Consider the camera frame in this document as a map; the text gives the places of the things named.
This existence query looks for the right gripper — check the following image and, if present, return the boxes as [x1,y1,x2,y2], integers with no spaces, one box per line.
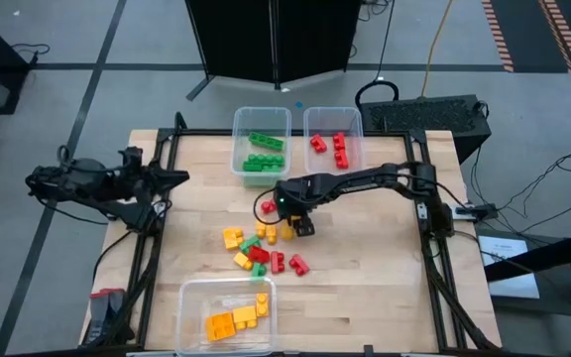
[275,177,324,237]

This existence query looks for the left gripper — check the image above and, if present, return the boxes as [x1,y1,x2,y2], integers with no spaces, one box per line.
[116,147,190,199]

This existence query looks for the long green building block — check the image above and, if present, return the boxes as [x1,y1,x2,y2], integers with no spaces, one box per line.
[247,131,286,153]

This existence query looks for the large square yellow block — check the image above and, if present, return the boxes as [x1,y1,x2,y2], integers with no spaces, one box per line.
[205,311,237,343]

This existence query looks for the clear plastic bin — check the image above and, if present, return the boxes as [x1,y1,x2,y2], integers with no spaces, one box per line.
[229,105,293,189]
[174,277,278,357]
[302,105,366,176]

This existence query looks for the black folding screen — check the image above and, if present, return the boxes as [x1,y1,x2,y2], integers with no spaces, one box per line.
[183,0,363,103]

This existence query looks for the black tool red cap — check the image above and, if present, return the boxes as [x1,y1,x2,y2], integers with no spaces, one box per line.
[88,291,112,346]

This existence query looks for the black perforated computer case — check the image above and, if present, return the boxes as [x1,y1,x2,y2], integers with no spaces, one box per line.
[354,93,493,164]

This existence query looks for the white printed sheet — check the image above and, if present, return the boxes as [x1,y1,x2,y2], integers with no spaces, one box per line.
[477,234,541,300]

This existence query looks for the black metal stand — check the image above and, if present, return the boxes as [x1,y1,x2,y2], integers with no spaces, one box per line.
[483,225,571,357]

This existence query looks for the black mat orange stripes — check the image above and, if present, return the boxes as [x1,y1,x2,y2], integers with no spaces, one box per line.
[481,0,571,74]

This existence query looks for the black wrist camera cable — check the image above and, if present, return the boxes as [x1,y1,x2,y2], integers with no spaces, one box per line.
[252,186,280,228]

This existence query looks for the black aluminium table frame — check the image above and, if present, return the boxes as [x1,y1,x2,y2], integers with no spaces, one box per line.
[80,111,503,356]

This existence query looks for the black looped cable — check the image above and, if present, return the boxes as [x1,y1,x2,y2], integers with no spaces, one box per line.
[353,0,400,108]

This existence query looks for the black floor cable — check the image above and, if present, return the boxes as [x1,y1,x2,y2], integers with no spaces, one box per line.
[10,43,52,65]

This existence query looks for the yellow hanging cable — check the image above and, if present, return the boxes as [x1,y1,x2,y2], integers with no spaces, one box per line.
[419,0,454,98]

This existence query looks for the black cable bundle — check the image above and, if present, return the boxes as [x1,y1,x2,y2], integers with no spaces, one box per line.
[467,143,571,235]

